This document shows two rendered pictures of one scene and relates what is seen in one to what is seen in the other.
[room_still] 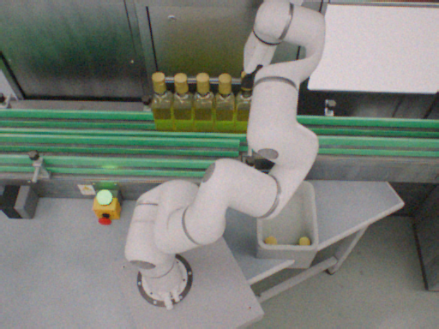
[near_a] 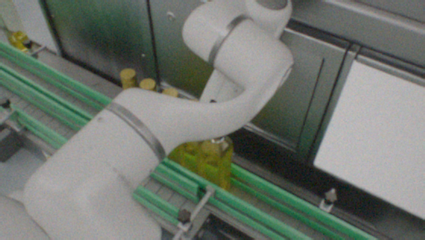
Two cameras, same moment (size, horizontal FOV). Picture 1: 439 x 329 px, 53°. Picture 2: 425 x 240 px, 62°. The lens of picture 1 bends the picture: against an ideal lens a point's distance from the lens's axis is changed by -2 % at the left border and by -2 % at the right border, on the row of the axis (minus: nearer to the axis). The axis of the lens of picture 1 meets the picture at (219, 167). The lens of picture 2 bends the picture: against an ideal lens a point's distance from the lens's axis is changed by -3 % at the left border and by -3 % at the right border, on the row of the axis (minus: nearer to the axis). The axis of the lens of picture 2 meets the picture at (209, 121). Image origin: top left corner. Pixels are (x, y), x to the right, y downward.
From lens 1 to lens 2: 59 cm
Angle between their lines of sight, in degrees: 20
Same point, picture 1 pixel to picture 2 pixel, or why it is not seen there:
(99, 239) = not seen: hidden behind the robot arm
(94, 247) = not seen: hidden behind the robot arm
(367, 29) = (407, 118)
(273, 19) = (199, 27)
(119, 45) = (132, 33)
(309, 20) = (254, 50)
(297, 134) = (90, 221)
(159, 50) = (159, 50)
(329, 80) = (342, 167)
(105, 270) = not seen: outside the picture
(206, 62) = (203, 83)
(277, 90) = (105, 130)
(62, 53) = (88, 23)
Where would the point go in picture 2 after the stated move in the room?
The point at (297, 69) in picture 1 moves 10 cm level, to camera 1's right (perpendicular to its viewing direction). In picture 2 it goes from (171, 113) to (260, 155)
